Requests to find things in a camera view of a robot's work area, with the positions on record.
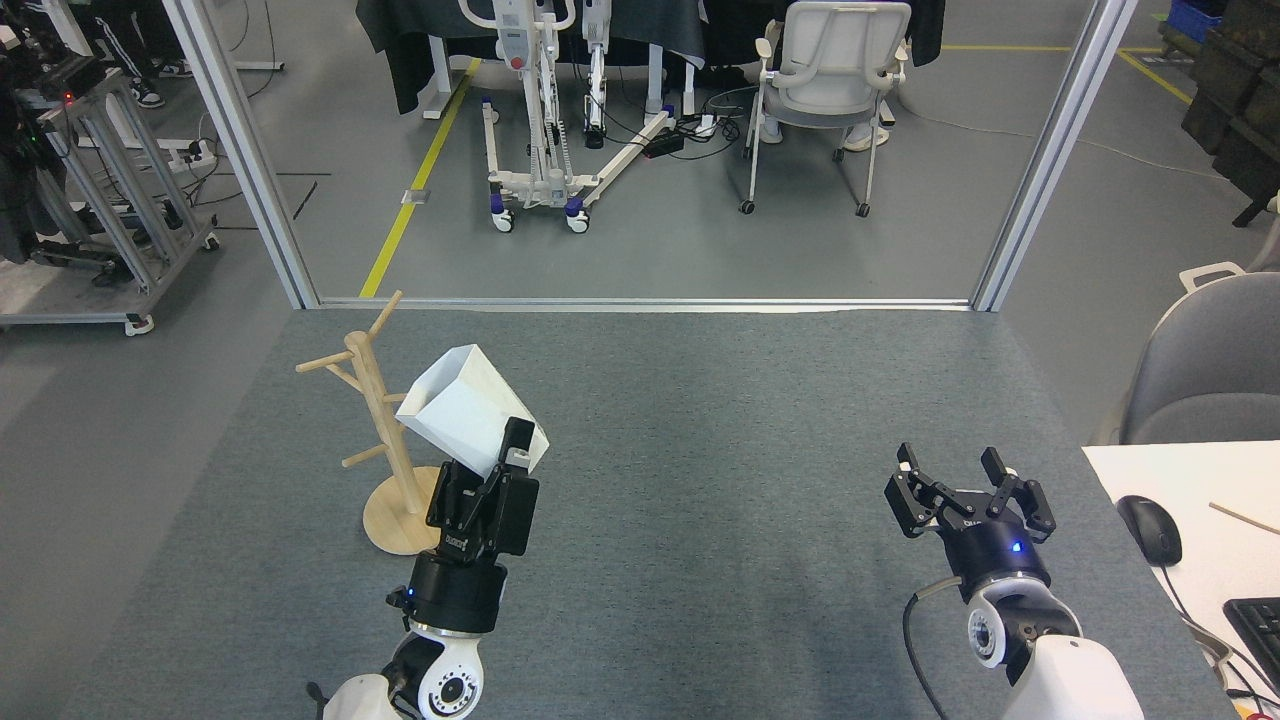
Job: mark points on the wooden cup rack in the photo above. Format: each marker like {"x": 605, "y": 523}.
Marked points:
{"x": 376, "y": 395}

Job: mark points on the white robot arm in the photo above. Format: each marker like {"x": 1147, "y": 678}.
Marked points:
{"x": 440, "y": 680}
{"x": 1080, "y": 680}

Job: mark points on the grey upholstered chair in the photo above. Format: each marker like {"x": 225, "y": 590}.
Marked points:
{"x": 1210, "y": 370}

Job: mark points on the thin wooden stick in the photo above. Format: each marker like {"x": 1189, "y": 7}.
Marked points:
{"x": 1245, "y": 519}

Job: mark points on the silver aluminium post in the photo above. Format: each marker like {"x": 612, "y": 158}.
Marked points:
{"x": 1055, "y": 150}
{"x": 240, "y": 150}

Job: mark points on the black power strip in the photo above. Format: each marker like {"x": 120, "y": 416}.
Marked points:
{"x": 663, "y": 145}

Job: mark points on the aluminium frame cart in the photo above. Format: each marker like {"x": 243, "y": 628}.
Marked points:
{"x": 60, "y": 290}

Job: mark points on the white wheeled stand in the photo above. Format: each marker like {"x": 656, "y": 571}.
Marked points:
{"x": 515, "y": 40}

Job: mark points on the blue plastic bin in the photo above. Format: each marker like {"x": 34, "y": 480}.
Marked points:
{"x": 1190, "y": 20}

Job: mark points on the black keyboard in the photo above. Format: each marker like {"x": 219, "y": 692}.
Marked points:
{"x": 1260, "y": 630}

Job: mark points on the black stacked crates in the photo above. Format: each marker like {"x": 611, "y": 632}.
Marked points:
{"x": 1240, "y": 100}

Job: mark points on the black computer mouse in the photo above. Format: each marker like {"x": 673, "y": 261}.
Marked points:
{"x": 1150, "y": 530}

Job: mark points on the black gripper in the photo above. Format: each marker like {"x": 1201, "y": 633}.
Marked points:
{"x": 995, "y": 555}
{"x": 460, "y": 595}

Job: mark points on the white desk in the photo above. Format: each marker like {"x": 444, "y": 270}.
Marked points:
{"x": 1220, "y": 560}

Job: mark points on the white office chair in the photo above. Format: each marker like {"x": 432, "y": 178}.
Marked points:
{"x": 835, "y": 90}

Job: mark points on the white power strip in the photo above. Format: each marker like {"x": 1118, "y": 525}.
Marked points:
{"x": 200, "y": 152}

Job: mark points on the dark table cloth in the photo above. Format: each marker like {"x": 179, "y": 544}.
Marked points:
{"x": 420, "y": 40}

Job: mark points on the white hexagonal cup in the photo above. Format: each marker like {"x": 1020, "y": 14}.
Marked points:
{"x": 470, "y": 410}

